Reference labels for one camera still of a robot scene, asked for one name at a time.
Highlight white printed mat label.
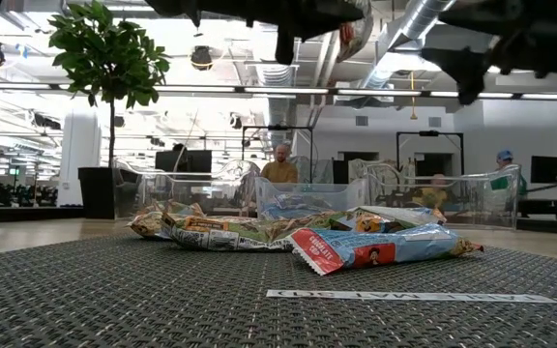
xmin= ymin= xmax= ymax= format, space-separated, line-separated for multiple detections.
xmin=266 ymin=288 xmax=557 ymax=305

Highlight black round ceiling pendant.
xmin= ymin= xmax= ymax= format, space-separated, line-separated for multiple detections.
xmin=190 ymin=44 xmax=214 ymax=73

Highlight black metal frame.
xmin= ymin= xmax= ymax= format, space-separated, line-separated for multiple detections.
xmin=396 ymin=130 xmax=466 ymax=176

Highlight grey woven table mat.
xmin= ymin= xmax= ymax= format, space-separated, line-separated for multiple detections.
xmin=0 ymin=222 xmax=557 ymax=348

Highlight white round column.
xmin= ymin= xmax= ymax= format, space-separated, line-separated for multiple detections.
xmin=57 ymin=113 xmax=103 ymax=208

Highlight black square planter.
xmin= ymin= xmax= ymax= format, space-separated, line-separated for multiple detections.
xmin=77 ymin=166 xmax=117 ymax=221

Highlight linear ceiling light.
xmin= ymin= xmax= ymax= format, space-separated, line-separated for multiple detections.
xmin=0 ymin=81 xmax=557 ymax=102

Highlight large clear plastic bin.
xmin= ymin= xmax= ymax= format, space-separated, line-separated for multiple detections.
xmin=363 ymin=162 xmax=522 ymax=231
xmin=112 ymin=158 xmax=262 ymax=224

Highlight black monitor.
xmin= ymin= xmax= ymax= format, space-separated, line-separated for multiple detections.
xmin=155 ymin=149 xmax=214 ymax=174
xmin=530 ymin=155 xmax=557 ymax=185

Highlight green leafy indoor tree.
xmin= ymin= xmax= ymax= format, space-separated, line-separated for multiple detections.
xmin=47 ymin=0 xmax=172 ymax=169

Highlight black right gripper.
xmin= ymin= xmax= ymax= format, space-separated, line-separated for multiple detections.
xmin=421 ymin=0 xmax=557 ymax=105

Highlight blue oatmeal raisin granola bar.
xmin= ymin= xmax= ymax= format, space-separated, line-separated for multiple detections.
xmin=273 ymin=192 xmax=333 ymax=210
xmin=260 ymin=203 xmax=328 ymax=219

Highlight orange Chewy granola bar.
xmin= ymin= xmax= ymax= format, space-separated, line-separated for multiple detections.
xmin=161 ymin=211 xmax=340 ymax=253
xmin=127 ymin=211 xmax=171 ymax=241
xmin=329 ymin=205 xmax=448 ymax=234
xmin=148 ymin=199 xmax=207 ymax=219

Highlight small clear plastic bin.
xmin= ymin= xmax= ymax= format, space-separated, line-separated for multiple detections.
xmin=253 ymin=176 xmax=369 ymax=221

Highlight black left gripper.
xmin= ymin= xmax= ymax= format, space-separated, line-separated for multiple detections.
xmin=145 ymin=0 xmax=365 ymax=67

